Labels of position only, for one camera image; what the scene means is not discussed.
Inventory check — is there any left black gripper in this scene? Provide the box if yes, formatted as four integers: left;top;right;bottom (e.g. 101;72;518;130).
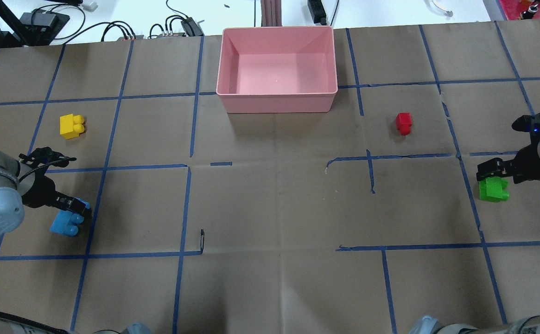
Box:
18;147;92;219

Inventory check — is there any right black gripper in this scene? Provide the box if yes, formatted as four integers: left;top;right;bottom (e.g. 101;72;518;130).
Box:
476;114;540;184

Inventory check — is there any blue toy block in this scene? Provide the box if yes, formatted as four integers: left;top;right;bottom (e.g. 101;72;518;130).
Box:
49;210;89;237

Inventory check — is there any green toy block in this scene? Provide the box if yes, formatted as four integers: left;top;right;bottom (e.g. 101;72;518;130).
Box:
479;177;510;203

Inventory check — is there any yellow toy block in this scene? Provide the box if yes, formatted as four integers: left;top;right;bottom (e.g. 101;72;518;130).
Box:
59;114;85;140

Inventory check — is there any red toy block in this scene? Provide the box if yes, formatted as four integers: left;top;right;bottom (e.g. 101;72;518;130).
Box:
395;112;413;136

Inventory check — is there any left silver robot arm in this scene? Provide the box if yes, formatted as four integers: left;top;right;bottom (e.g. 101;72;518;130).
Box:
0;147;92;237

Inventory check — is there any pink plastic box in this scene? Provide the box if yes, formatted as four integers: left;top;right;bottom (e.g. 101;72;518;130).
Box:
216;26;338;114

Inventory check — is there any black usb hub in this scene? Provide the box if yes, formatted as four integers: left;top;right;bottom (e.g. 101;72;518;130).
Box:
181;17;204;37

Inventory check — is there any black power strip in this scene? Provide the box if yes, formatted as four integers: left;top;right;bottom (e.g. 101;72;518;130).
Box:
306;0;328;26

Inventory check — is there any black camera stand base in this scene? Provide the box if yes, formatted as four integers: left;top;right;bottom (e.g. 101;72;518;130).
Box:
0;0;70;48

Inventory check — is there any aluminium profile post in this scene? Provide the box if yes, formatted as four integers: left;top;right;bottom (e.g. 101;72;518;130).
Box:
260;0;282;27

